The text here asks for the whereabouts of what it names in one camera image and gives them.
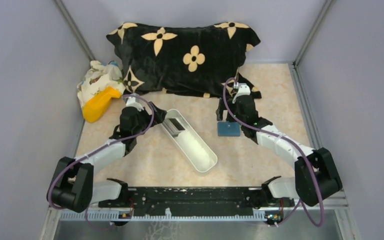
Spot blue leather card holder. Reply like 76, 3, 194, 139
217, 121, 241, 137

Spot white oblong plastic tray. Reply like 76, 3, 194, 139
162, 109, 218, 174

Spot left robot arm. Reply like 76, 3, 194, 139
46, 102, 167, 213

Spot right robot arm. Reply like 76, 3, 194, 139
216, 96, 343, 207

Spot black cards in tray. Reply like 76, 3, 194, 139
162, 118, 185, 137

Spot yellow plastic object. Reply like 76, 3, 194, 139
82, 86, 122, 123

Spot floral patterned cloth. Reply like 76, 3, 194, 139
76, 60, 126, 109

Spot black pillow with cream flowers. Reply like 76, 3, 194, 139
106, 21, 262, 99

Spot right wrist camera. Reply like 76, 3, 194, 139
232, 82, 251, 98

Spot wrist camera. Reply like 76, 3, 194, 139
125, 96, 144, 112
232, 82, 251, 98

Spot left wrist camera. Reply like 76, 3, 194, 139
125, 96, 144, 112

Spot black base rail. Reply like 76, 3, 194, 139
98, 186, 295, 217

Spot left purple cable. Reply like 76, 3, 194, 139
46, 93, 156, 210

